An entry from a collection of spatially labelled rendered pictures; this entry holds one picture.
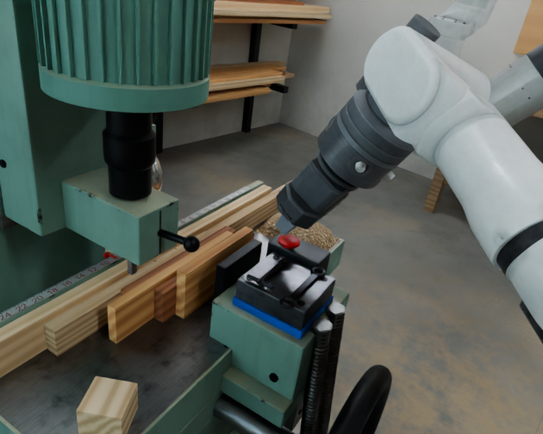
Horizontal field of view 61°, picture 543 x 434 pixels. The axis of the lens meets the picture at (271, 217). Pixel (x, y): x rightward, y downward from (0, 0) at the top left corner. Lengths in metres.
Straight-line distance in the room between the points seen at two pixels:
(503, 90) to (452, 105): 0.45
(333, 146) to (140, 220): 0.23
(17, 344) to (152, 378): 0.15
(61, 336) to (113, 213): 0.16
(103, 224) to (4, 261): 0.21
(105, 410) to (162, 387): 0.09
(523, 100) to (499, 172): 0.48
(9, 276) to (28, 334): 0.19
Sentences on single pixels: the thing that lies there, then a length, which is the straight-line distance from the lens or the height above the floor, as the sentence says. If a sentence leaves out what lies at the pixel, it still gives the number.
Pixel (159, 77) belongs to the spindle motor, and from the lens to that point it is 0.47.
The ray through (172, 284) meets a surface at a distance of 0.64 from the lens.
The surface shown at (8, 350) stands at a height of 0.93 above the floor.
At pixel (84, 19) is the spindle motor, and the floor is 1.28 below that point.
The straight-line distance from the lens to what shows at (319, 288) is 0.58.
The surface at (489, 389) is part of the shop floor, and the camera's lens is 2.12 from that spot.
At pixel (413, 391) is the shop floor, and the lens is 1.95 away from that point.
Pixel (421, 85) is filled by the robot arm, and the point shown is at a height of 1.27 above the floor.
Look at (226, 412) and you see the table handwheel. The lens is 0.66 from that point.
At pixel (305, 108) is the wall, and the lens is 4.49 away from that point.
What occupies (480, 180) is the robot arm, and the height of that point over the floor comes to 1.22.
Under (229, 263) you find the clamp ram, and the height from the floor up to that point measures 1.00.
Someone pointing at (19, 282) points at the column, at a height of 0.88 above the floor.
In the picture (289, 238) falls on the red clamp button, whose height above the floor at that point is 1.03.
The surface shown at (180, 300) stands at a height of 0.93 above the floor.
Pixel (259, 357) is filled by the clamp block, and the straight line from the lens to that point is 0.60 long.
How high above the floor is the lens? 1.34
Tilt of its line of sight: 28 degrees down
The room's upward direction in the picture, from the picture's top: 8 degrees clockwise
